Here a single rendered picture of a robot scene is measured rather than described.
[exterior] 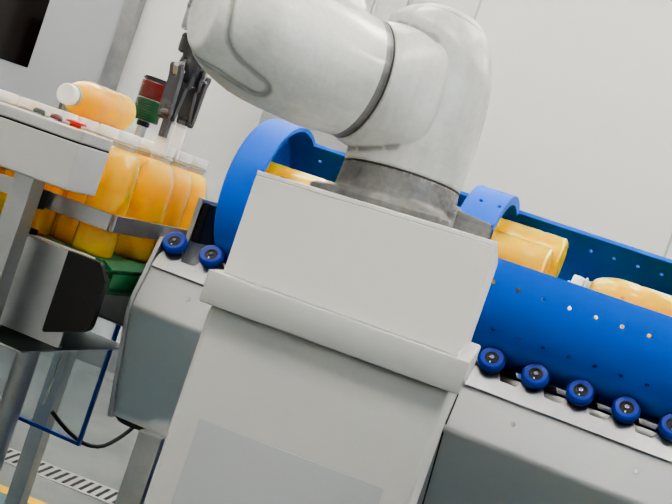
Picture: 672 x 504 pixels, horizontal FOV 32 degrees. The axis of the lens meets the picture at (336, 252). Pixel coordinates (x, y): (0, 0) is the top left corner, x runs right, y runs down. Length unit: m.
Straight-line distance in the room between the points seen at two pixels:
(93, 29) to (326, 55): 4.52
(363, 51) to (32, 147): 0.76
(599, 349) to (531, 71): 3.65
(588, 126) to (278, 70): 4.14
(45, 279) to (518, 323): 0.81
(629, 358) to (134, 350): 0.85
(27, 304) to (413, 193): 0.89
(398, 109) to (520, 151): 4.01
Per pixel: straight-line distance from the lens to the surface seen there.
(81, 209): 2.07
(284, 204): 1.36
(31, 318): 2.08
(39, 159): 1.97
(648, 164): 5.42
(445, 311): 1.33
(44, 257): 2.08
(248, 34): 1.33
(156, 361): 2.10
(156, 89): 2.65
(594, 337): 1.88
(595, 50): 5.48
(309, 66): 1.35
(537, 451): 1.90
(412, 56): 1.42
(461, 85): 1.44
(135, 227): 2.11
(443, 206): 1.44
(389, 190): 1.41
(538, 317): 1.88
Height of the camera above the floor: 1.11
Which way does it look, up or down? 2 degrees down
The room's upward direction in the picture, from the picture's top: 19 degrees clockwise
